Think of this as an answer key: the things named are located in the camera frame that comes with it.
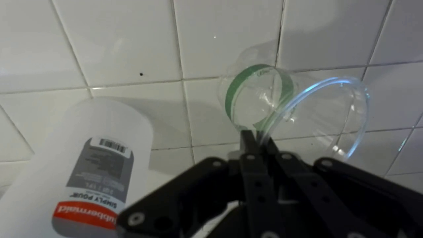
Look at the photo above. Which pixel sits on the clear plastic cup green band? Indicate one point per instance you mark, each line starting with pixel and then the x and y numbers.
pixel 308 110

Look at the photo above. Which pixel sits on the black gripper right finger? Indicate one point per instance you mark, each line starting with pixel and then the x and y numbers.
pixel 351 190

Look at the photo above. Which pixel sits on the white translucent plastic pitcher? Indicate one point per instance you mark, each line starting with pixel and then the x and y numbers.
pixel 43 176

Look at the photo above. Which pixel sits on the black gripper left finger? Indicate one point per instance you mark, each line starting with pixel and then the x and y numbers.
pixel 198 186

